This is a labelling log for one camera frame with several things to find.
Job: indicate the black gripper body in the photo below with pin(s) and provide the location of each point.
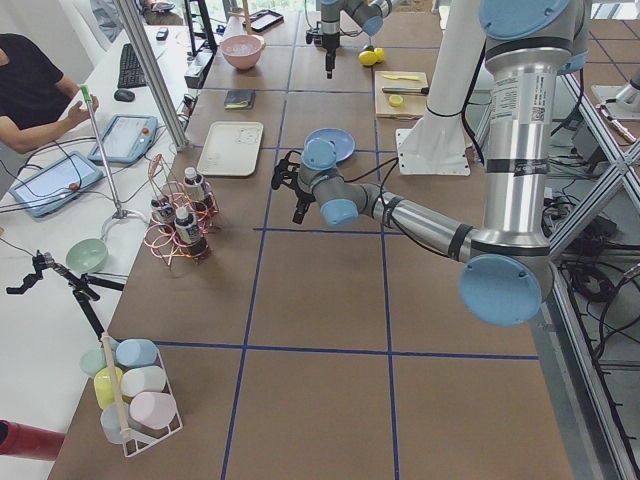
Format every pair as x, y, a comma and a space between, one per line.
303, 195
329, 42

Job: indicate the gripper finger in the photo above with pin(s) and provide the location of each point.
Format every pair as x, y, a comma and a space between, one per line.
305, 208
327, 65
299, 212
331, 65

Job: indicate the blue plastic plate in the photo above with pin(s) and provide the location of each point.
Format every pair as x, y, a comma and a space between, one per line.
342, 140

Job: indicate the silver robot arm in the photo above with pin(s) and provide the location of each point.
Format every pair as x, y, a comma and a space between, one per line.
368, 15
525, 46

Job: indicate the large yellow lemon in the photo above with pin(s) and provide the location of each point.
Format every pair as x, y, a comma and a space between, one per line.
368, 58

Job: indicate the small yellow lemon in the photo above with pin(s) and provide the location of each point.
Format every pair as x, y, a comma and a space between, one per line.
379, 54

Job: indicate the cream bear serving tray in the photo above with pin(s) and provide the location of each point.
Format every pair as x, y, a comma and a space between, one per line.
231, 149

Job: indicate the wooden cutting board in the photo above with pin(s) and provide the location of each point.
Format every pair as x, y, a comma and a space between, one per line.
413, 107

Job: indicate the lemon half slice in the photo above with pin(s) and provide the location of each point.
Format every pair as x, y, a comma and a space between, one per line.
395, 100

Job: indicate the yellow plastic knife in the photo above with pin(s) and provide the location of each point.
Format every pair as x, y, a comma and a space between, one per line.
401, 77

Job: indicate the pink bowl of ice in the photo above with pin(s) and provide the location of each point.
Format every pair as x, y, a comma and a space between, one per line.
243, 51

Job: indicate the grey folded cloth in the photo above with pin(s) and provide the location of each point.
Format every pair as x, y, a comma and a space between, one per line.
239, 99

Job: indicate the dark tea bottle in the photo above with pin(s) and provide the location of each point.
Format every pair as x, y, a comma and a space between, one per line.
163, 213
190, 234
196, 189

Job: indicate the blue teach pendant far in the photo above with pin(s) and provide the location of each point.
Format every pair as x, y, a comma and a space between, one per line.
127, 138

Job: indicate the blue teach pendant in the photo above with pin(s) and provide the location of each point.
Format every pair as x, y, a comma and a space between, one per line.
127, 138
54, 186

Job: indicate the black computer mouse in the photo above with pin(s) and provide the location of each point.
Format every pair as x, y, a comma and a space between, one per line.
124, 95

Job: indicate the black keyboard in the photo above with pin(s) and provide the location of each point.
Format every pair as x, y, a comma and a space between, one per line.
131, 74

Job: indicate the mint green bowl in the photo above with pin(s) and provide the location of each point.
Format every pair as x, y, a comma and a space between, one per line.
87, 256

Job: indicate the blue pastel cup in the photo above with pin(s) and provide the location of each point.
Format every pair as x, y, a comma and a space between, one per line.
135, 353

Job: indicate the white pastel cup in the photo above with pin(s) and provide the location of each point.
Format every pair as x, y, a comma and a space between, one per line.
148, 378

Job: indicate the blue teach pendant near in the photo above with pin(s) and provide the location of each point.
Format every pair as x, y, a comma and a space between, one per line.
54, 186

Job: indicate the pink pastel cup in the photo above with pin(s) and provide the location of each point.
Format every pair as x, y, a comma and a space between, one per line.
154, 410

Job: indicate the yellow pastel cup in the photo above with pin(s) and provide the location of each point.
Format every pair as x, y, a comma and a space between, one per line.
103, 388

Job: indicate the seated person black shirt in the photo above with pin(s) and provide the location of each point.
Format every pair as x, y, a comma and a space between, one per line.
37, 104

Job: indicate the red cylinder bottle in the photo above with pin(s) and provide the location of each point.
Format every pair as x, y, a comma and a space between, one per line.
25, 441

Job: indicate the steel knife handle tube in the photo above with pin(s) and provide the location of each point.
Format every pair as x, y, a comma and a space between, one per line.
416, 91

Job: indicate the copper wire bottle rack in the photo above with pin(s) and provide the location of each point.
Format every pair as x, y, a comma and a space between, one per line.
168, 247

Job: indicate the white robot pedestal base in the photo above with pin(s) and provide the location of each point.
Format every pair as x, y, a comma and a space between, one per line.
436, 144

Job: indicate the aluminium frame post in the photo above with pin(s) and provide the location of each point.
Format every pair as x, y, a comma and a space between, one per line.
137, 35

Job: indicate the white wire cup rack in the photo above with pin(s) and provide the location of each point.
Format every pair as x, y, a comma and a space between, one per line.
118, 426

